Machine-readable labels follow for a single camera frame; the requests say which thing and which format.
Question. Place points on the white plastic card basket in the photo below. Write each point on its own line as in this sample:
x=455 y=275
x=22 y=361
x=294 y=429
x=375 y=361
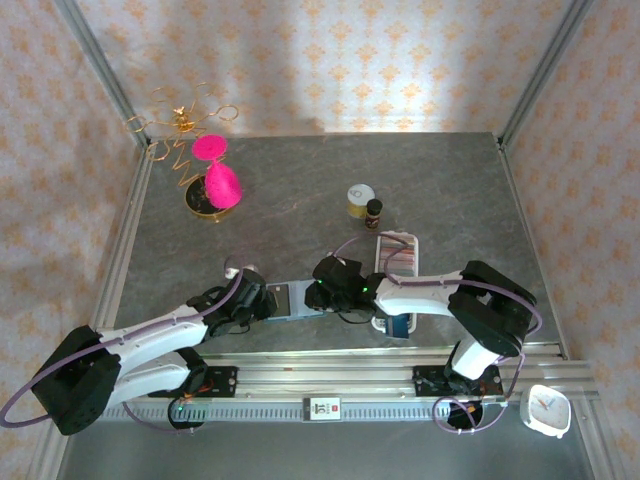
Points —
x=380 y=325

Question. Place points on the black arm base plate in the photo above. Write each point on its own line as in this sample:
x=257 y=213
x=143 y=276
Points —
x=225 y=382
x=425 y=382

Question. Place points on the black VIP card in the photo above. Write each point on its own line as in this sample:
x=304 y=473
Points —
x=279 y=300

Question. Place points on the stack of colourful cards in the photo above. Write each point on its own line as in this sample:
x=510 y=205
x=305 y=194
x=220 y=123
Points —
x=397 y=252

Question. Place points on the white number label tag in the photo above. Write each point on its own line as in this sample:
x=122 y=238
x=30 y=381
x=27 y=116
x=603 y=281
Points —
x=322 y=409

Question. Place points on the aluminium table side rail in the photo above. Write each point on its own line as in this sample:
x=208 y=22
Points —
x=125 y=225
x=522 y=220

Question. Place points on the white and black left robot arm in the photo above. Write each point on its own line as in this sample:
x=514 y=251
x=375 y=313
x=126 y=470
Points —
x=160 y=332

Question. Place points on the aluminium frame post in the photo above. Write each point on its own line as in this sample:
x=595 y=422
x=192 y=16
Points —
x=545 y=65
x=100 y=65

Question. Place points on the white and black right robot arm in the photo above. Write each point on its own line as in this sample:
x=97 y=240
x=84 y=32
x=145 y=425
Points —
x=425 y=295

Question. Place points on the small black-capped spice bottle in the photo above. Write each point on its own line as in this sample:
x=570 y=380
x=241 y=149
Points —
x=373 y=210

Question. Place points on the blue leather card holder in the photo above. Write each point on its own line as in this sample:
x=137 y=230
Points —
x=299 y=297

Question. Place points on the blue VIP card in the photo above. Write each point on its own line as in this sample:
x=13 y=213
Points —
x=400 y=327

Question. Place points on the yellow tin can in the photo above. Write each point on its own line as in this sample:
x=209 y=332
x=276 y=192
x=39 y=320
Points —
x=361 y=195

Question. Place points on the white alarm clock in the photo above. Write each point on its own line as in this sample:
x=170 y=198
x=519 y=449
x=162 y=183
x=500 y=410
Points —
x=545 y=410

